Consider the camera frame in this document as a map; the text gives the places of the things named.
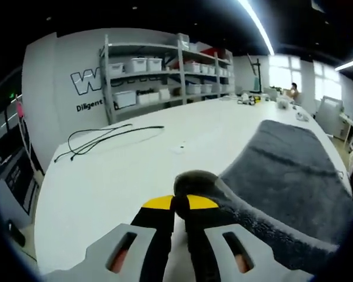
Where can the grey fluffy towel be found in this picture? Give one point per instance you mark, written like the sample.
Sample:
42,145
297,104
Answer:
282,176

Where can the black equipment case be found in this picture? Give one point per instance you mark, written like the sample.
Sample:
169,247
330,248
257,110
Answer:
20,182

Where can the yellow black tool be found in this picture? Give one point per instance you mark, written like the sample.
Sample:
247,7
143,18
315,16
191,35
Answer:
254,100

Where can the white pipe stand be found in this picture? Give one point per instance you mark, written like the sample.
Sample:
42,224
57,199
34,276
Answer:
25,132

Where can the clear plastic container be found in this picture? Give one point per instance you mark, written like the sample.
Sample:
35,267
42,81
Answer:
282,104

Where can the teal board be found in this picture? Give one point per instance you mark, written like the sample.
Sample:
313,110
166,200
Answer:
256,83

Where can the grey metal shelving rack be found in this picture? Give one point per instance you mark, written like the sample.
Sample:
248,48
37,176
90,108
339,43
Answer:
181,76

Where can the black tripod stand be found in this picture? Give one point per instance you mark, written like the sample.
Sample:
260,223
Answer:
258,73

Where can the row of white storage boxes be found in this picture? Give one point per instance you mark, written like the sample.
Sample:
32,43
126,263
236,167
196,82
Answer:
138,64

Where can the bright window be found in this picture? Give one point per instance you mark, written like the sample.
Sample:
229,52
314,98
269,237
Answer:
328,82
283,73

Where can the green exit sign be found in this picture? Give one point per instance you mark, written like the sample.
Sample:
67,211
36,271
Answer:
13,95

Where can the short ceiling light strip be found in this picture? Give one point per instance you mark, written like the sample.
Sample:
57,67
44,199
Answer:
345,65

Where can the long ceiling light strip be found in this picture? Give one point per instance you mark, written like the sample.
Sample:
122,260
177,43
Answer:
259,26

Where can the white ceiling air conditioner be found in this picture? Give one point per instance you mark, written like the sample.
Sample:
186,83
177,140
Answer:
317,5

